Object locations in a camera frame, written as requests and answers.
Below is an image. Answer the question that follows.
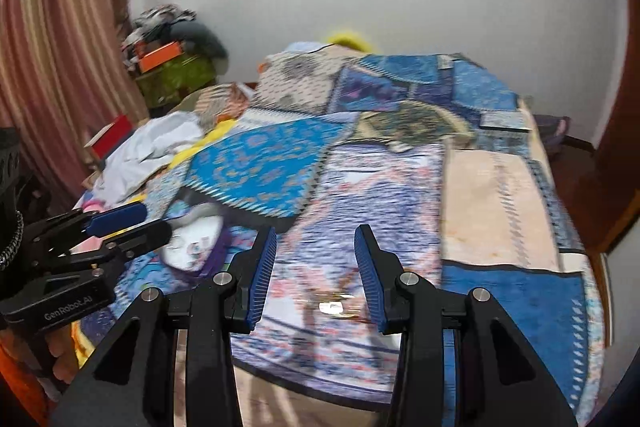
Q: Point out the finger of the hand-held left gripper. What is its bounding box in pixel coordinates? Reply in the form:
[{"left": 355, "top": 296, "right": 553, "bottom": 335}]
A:
[
  {"left": 30, "top": 221, "right": 173, "bottom": 279},
  {"left": 24, "top": 201, "right": 148, "bottom": 254}
]

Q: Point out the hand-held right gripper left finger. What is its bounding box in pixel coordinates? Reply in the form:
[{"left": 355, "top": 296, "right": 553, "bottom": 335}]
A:
[{"left": 47, "top": 226, "right": 278, "bottom": 427}]

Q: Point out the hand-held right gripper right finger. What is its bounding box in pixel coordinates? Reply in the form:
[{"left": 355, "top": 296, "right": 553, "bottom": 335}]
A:
[{"left": 353, "top": 223, "right": 593, "bottom": 427}]

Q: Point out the purple heart-shaped box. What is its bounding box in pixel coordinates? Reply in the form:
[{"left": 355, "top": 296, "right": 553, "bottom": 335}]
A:
[{"left": 165, "top": 202, "right": 233, "bottom": 279}]

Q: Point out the person's left hand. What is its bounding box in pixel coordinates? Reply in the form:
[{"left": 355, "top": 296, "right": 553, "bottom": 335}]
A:
[{"left": 46, "top": 329, "right": 86, "bottom": 385}]

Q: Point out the white cloth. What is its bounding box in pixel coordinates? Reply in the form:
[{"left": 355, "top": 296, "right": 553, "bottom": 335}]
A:
[{"left": 92, "top": 112, "right": 206, "bottom": 204}]

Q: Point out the patchwork printed blanket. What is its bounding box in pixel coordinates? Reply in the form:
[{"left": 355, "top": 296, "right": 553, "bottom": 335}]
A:
[{"left": 70, "top": 39, "right": 608, "bottom": 427}]

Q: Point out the red box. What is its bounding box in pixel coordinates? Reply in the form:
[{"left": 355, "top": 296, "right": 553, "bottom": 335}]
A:
[{"left": 85, "top": 114, "right": 134, "bottom": 160}]

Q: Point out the yellow cloth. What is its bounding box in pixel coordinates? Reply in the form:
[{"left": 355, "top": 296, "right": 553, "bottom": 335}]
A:
[{"left": 170, "top": 119, "right": 237, "bottom": 171}]

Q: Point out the orange striped cloth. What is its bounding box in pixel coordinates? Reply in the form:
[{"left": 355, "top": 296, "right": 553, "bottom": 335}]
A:
[{"left": 195, "top": 84, "right": 256, "bottom": 128}]

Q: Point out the green patterned cloth cover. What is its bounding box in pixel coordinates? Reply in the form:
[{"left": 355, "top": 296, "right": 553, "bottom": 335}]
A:
[{"left": 135, "top": 52, "right": 218, "bottom": 108}]

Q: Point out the orange box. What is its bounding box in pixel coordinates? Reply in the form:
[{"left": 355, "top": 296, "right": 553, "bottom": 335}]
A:
[{"left": 137, "top": 42, "right": 183, "bottom": 74}]

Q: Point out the striped pink curtain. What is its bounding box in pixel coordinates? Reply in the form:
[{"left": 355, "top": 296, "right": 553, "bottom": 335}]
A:
[{"left": 0, "top": 0, "right": 151, "bottom": 212}]

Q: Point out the grey cloth bundle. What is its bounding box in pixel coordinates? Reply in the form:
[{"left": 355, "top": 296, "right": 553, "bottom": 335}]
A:
[{"left": 175, "top": 23, "right": 229, "bottom": 58}]

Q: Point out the dark floor cushion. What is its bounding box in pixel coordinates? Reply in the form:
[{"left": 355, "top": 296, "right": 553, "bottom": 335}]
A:
[{"left": 535, "top": 114, "right": 572, "bottom": 148}]

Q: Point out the yellow rounded object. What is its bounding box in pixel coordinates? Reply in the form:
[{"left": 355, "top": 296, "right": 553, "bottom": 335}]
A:
[{"left": 325, "top": 29, "right": 374, "bottom": 54}]

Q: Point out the wooden wardrobe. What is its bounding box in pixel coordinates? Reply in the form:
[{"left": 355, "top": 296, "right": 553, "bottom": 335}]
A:
[{"left": 590, "top": 0, "right": 640, "bottom": 254}]

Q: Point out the black and white braided cord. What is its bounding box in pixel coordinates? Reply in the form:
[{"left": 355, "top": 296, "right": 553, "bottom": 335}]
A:
[{"left": 0, "top": 211, "right": 25, "bottom": 271}]

